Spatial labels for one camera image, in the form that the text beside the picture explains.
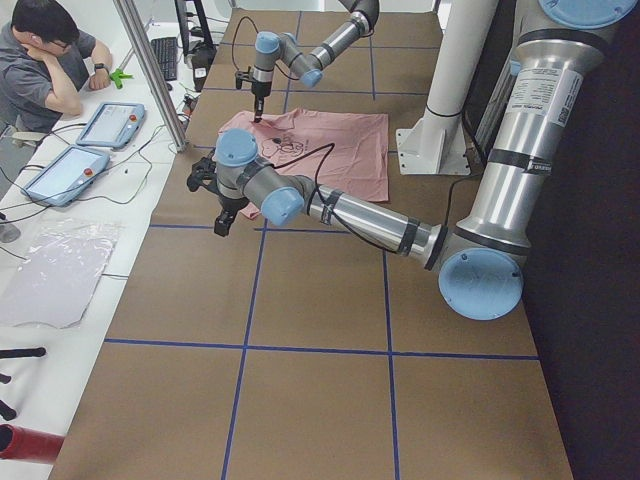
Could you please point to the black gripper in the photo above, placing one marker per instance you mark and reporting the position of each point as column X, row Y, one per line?
column 231, row 203
column 259, row 89

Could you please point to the pink snoopy t-shirt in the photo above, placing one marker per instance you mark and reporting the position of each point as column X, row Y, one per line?
column 348, row 151

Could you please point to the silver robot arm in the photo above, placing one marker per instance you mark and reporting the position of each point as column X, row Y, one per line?
column 555, row 45
column 308, row 68

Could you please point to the black keyboard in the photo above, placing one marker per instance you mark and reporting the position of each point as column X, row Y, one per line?
column 165, row 50

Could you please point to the green plastic clamp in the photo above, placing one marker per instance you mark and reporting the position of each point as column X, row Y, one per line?
column 118, row 76

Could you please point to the far teach pendant tablet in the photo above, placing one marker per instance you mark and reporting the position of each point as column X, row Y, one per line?
column 113, row 125

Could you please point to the teach pendant tablet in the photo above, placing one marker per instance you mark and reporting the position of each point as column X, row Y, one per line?
column 67, row 176
column 113, row 125

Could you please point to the near teach pendant tablet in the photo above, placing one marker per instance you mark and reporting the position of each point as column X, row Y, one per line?
column 67, row 176

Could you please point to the clear plastic bag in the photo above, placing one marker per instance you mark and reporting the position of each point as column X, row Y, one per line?
column 56, row 281

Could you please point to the seated person grey shirt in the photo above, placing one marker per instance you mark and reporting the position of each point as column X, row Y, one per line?
column 45, row 61

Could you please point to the red tube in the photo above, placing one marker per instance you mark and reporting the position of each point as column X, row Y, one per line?
column 19, row 443

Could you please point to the aluminium frame post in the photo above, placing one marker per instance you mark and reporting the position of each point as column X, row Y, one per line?
column 136, row 33

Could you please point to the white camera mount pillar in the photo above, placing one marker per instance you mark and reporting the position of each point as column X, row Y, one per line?
column 436, row 144

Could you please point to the black camera tripod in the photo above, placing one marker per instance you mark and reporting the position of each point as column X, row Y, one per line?
column 9, row 413

